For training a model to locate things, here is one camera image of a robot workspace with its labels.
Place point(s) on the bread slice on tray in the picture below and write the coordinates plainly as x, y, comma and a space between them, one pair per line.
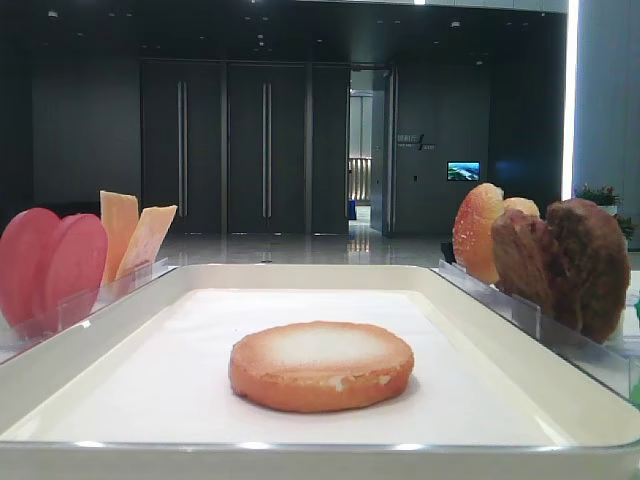
320, 366

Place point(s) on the bread slice near tray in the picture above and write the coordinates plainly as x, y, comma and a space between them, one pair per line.
472, 240

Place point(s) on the cheese slice right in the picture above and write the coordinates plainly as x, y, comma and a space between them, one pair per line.
148, 236

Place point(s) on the cheese slice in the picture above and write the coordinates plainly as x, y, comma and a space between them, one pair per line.
148, 236
119, 216

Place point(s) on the cheese slice left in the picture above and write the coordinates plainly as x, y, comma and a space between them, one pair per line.
119, 216

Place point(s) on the meat patty near tray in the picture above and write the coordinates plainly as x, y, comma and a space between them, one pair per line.
527, 259

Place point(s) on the bread slice by pusher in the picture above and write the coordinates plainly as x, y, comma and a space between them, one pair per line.
524, 205

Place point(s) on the pink tomato slice front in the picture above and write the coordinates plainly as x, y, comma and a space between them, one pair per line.
72, 261

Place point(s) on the pink tomato slice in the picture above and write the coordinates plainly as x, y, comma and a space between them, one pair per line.
72, 261
22, 242

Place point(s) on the meat patty by pusher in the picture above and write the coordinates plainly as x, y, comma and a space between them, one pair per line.
590, 269

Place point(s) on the pink tomato slice rear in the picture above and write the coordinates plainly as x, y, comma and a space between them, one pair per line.
22, 242

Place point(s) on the white rectangular tray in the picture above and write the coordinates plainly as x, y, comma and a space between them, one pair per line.
140, 389

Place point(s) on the small wall display screen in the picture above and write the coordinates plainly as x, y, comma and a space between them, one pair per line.
463, 171

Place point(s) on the clear bread holder rail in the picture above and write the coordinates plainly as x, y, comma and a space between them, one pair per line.
458, 276

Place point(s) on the clear cheese holder rail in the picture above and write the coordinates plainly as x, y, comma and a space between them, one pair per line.
139, 277

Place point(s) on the clear patty holder rail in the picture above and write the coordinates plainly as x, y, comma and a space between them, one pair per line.
613, 354

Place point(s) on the clear tomato holder rail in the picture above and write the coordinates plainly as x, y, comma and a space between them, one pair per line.
15, 340

